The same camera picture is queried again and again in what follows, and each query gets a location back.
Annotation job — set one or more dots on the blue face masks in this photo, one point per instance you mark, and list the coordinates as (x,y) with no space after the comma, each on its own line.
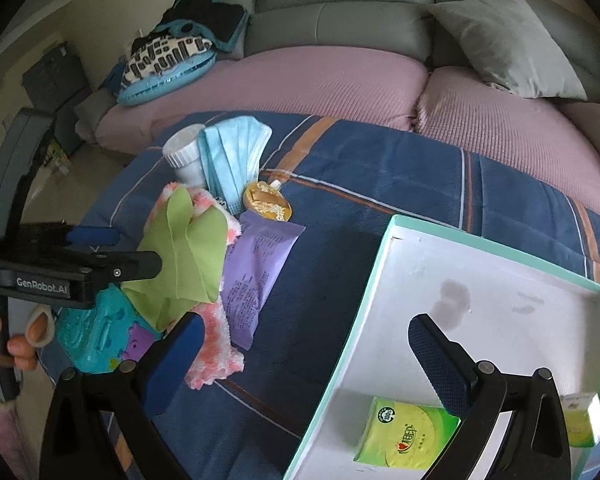
(230,155)

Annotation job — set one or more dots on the blue patterned cushion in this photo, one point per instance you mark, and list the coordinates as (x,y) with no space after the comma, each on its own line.
(165,55)

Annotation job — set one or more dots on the grey sofa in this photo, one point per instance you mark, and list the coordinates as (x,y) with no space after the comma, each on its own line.
(340,20)

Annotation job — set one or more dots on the pink fluffy sock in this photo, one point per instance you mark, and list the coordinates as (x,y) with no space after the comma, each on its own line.
(215,345)

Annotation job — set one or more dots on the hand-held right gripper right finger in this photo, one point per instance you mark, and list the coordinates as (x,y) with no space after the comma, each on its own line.
(437,360)

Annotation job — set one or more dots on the dark cabinet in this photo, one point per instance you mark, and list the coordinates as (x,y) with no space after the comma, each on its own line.
(55,80)

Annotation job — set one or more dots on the white box with teal rim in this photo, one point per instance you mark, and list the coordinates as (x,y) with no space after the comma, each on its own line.
(480,285)

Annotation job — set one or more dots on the white plastic bottle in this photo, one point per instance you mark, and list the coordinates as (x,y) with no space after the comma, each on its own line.
(182,152)

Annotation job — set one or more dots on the grey pillow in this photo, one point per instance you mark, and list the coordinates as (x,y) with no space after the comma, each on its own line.
(505,45)

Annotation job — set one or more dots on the black teal blanket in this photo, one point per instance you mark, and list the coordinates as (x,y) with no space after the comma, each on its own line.
(210,15)

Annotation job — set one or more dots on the person's left hand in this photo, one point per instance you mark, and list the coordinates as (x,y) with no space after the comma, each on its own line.
(30,340)

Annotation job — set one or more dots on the purple packet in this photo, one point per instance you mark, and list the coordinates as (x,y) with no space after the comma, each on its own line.
(260,270)

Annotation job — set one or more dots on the pink cloth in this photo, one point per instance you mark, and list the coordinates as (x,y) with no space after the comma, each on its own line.
(5,440)

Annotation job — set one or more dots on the teal plastic package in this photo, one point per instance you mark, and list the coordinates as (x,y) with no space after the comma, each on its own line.
(95,330)

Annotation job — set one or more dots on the round gold packet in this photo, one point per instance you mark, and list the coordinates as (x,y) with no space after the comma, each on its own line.
(267,202)

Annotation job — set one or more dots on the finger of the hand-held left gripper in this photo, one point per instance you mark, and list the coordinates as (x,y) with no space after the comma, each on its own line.
(95,235)
(130,266)

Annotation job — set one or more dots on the green cloth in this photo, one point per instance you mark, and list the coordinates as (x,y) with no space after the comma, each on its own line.
(180,255)

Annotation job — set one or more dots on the pink sofa cover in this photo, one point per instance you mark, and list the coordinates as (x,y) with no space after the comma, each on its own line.
(305,80)

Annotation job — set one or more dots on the blue plaid blanket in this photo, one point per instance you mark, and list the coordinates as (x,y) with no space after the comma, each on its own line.
(405,175)

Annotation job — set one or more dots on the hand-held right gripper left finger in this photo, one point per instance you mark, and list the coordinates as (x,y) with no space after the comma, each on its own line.
(180,355)

